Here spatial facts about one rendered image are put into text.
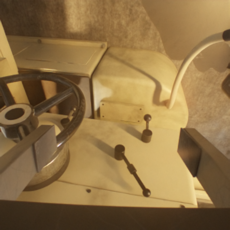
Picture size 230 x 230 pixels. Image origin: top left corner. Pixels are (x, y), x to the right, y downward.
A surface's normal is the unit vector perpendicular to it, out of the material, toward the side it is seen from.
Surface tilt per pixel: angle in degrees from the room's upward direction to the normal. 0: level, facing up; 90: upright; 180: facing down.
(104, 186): 90
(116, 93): 0
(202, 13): 0
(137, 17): 0
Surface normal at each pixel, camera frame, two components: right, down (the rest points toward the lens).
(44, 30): -0.16, 0.65
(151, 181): 0.03, -0.75
